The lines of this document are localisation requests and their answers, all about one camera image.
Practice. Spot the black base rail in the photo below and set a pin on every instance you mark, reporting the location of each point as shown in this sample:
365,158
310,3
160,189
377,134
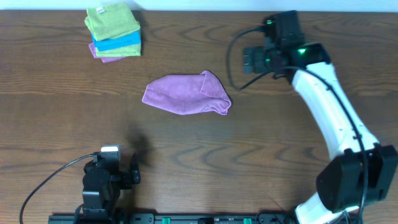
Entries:
148,218

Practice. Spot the bottom purple folded cloth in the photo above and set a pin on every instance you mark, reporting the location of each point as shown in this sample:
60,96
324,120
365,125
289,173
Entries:
103,59

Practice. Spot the lower green folded cloth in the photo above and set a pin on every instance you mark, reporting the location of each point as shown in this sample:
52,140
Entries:
127,51

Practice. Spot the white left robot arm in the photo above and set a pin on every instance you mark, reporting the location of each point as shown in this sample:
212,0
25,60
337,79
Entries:
102,185

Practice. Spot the top green folded cloth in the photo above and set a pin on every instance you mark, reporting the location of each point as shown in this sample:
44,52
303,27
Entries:
111,21

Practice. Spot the green folded cloth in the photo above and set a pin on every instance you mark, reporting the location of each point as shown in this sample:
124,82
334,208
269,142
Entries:
111,21
127,51

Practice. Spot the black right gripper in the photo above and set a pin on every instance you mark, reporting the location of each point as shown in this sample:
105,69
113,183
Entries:
260,65

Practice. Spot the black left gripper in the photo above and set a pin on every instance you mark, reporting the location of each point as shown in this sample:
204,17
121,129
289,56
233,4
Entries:
127,180

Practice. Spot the purple microfiber cloth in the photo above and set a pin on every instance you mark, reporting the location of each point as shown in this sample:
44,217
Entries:
188,94

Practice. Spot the blue folded cloth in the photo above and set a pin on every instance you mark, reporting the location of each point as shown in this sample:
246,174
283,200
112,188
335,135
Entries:
124,41

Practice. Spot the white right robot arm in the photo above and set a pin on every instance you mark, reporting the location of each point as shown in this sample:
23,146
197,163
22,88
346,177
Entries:
361,170

